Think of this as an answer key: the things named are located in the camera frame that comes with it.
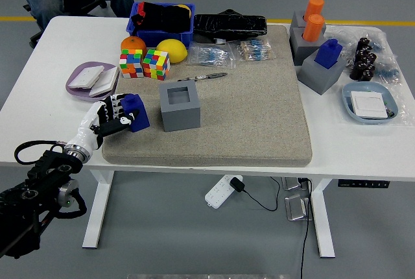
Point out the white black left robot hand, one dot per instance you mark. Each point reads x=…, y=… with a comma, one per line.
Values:
x=86, y=129

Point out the blue square seal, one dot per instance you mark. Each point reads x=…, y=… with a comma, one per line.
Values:
x=137, y=116
x=327, y=55

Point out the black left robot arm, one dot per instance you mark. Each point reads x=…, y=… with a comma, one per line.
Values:
x=32, y=191

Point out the orange cylinder seal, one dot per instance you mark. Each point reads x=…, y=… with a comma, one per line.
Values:
x=314, y=8
x=313, y=29

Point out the purple tray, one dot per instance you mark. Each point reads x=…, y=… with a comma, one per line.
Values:
x=76, y=92

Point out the white table leg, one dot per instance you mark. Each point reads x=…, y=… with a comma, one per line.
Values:
x=97, y=207
x=322, y=220

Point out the multicoloured puzzle cube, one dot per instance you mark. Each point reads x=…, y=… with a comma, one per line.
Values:
x=131, y=63
x=157, y=65

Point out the grey holder block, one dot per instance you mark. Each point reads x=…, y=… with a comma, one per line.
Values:
x=296, y=19
x=301, y=48
x=317, y=79
x=180, y=116

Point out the orange fruit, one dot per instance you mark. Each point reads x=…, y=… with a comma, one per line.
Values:
x=133, y=43

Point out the black office chair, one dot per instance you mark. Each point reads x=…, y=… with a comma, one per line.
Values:
x=35, y=37

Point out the yellow lemon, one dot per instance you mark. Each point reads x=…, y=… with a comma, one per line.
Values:
x=172, y=50

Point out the blue plastic bin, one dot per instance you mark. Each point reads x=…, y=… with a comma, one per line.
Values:
x=168, y=37

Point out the black cloth with red trim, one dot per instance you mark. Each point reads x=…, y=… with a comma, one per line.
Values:
x=162, y=16

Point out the small metal folding tool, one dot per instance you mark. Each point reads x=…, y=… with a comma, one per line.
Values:
x=214, y=75

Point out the clear bag of resistors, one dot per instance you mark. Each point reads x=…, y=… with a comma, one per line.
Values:
x=254, y=48
x=210, y=55

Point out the white power strip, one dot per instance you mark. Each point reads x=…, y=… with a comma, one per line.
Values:
x=218, y=193

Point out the yellow round item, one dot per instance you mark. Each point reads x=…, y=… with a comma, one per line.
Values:
x=185, y=8

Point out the grey-brown mat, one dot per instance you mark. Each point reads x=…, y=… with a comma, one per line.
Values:
x=243, y=113

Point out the black plug adapter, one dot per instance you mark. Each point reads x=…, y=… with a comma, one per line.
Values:
x=236, y=184

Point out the small white connector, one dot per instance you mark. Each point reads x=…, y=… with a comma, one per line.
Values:
x=220, y=41

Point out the black plastic-wrapped bundle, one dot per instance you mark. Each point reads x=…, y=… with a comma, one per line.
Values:
x=227, y=26

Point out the metal floor socket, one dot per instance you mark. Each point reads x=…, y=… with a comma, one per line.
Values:
x=291, y=184
x=296, y=207

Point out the light blue tray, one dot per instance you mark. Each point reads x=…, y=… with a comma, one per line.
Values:
x=348, y=97

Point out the black table control panel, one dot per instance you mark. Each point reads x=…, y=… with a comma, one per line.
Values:
x=363, y=184

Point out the black cylinder parts cluster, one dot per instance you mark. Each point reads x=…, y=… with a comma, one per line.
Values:
x=363, y=61

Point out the small green black component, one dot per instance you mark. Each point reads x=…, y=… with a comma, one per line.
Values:
x=389, y=113

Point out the bag of blue parts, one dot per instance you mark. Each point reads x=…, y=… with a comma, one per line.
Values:
x=387, y=74

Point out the clear plastic bag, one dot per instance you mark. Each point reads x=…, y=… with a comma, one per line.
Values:
x=386, y=58

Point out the white switch panel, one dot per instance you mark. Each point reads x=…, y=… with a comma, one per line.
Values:
x=105, y=84
x=86, y=78
x=369, y=105

